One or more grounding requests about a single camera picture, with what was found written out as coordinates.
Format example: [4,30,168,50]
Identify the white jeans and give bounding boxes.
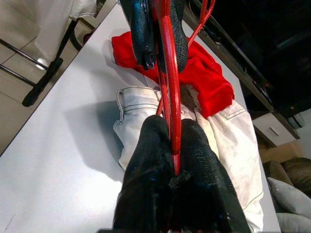
[113,86,264,233]

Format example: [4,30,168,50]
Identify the grey cushion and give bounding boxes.
[267,177,311,233]

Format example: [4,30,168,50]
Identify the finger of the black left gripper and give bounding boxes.
[157,0,189,73]
[121,0,156,71]

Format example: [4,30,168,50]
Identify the red plastic hanger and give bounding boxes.
[155,0,217,175]

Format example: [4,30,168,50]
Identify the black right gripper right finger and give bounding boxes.
[174,118,251,231]

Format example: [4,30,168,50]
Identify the dark olive cushion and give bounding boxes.
[263,157,311,192]

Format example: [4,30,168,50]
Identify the red knit shirt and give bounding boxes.
[111,31,235,118]

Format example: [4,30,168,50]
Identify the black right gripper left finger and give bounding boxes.
[113,115,179,230]

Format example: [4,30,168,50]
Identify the chrome and black clothes rack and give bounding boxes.
[0,19,81,107]

